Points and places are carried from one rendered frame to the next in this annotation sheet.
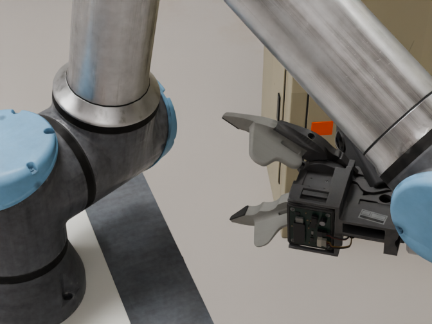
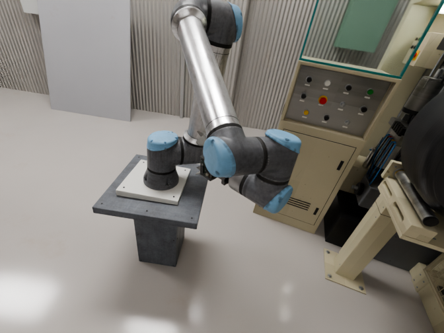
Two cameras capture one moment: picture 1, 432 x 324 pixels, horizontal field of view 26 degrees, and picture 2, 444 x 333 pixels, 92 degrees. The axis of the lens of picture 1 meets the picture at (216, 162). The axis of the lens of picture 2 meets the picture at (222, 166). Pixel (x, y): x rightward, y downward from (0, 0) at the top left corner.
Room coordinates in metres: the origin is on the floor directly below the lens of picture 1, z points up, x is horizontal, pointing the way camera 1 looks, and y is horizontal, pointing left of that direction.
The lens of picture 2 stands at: (0.15, -0.34, 1.40)
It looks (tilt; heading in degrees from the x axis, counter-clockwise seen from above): 34 degrees down; 20
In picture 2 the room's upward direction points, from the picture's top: 9 degrees clockwise
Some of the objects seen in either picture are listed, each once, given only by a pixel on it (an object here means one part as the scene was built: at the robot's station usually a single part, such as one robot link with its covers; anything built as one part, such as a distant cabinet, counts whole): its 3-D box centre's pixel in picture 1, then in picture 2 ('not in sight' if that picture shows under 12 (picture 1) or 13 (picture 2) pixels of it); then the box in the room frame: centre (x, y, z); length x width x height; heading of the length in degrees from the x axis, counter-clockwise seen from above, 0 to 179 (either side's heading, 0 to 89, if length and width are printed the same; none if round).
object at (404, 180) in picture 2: not in sight; (413, 193); (1.17, -0.84, 0.90); 0.35 x 0.05 x 0.05; 6
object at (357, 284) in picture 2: not in sight; (343, 269); (1.44, -0.94, 0.01); 0.27 x 0.27 x 0.02; 6
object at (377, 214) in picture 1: (348, 204); (221, 167); (0.69, -0.14, 1.01); 0.12 x 0.09 x 0.08; 72
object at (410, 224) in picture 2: not in sight; (404, 204); (1.17, -0.84, 0.84); 0.36 x 0.09 x 0.06; 6
